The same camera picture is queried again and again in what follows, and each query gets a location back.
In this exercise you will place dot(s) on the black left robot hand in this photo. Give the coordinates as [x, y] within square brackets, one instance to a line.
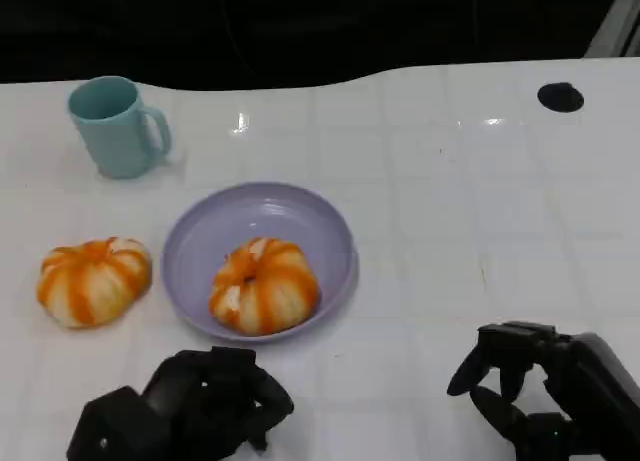
[190, 401]

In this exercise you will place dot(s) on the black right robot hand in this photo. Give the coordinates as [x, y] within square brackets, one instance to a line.
[580, 381]

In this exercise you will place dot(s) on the orange white toy bread roll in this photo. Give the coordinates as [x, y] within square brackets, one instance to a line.
[95, 286]
[270, 291]

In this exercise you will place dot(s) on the lilac plate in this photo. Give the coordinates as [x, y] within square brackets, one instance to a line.
[210, 246]

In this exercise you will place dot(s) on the pale green mug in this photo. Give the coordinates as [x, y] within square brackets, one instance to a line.
[112, 141]

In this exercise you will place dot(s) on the black backdrop cloth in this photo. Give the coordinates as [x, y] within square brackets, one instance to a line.
[250, 26]

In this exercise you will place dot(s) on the grey metal frame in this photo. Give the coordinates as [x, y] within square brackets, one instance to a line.
[617, 26]

